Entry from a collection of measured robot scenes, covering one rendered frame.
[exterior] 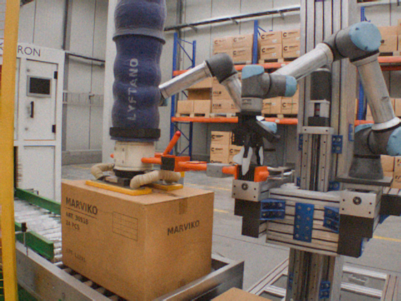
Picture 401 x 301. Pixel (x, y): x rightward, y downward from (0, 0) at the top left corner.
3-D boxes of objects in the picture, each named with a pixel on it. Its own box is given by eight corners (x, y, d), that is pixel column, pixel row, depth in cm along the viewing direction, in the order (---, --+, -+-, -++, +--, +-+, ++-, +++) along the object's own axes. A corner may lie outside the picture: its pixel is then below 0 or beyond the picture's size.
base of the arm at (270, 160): (255, 165, 182) (256, 147, 181) (282, 167, 173) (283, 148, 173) (242, 167, 169) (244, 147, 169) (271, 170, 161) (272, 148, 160)
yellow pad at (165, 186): (118, 181, 166) (118, 171, 166) (133, 179, 174) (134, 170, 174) (167, 191, 145) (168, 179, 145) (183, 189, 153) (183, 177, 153)
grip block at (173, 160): (158, 170, 135) (159, 155, 135) (175, 168, 142) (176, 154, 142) (174, 172, 130) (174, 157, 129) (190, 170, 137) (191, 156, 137)
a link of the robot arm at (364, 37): (391, 147, 139) (351, 25, 130) (418, 150, 124) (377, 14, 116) (371, 159, 136) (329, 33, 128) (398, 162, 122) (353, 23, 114)
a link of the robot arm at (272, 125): (253, 148, 165) (254, 120, 164) (250, 147, 179) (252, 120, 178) (277, 148, 164) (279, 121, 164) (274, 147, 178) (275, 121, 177)
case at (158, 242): (61, 263, 157) (60, 181, 155) (125, 246, 189) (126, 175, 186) (145, 310, 120) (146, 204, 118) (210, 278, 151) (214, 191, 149)
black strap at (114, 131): (99, 135, 149) (99, 126, 149) (138, 136, 167) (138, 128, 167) (131, 137, 135) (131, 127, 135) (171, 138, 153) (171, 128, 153)
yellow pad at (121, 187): (84, 184, 152) (85, 174, 151) (103, 182, 159) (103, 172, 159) (133, 196, 130) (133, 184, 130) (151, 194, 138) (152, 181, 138)
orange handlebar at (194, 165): (94, 157, 166) (94, 150, 166) (140, 155, 189) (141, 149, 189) (262, 180, 108) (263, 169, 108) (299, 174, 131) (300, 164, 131)
